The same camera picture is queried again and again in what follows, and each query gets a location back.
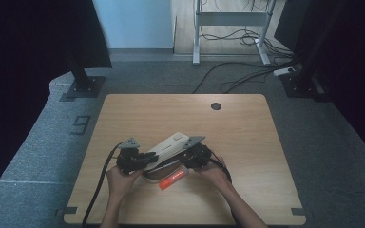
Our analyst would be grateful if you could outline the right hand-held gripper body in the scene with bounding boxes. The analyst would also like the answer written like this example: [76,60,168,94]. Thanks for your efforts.
[180,135,213,171]

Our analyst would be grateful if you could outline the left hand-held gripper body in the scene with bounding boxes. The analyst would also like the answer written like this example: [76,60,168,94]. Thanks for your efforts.
[116,136,147,176]

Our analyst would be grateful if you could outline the orange tube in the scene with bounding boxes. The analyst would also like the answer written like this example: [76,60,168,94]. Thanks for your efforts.
[158,168,187,191]

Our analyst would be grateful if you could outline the person's left hand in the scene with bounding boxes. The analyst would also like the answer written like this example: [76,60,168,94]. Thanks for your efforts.
[106,165,144,203]

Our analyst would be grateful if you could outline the person's right hand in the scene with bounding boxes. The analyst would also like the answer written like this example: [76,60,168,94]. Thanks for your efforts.
[192,156,236,195]

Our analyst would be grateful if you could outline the white power strip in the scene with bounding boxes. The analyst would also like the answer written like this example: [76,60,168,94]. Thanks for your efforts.
[272,66,296,77]

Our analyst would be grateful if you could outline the black curtain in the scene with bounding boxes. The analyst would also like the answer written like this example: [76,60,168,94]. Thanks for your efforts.
[0,0,113,203]

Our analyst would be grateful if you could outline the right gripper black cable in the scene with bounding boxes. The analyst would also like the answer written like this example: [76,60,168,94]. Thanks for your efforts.
[208,151,234,185]

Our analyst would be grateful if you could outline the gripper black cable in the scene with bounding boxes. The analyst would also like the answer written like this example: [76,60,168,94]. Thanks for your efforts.
[81,142,123,228]
[208,151,234,185]

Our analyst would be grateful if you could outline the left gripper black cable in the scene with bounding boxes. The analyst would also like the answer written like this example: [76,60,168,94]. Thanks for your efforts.
[81,142,123,228]

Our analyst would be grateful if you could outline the black stand with base plate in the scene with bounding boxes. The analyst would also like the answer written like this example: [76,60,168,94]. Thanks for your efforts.
[279,0,350,100]
[65,55,106,100]

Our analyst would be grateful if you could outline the black floor cables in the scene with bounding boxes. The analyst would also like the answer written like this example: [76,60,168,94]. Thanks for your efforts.
[191,28,302,95]

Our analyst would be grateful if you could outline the white metal desk frame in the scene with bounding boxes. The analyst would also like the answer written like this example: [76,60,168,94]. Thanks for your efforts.
[192,0,278,67]

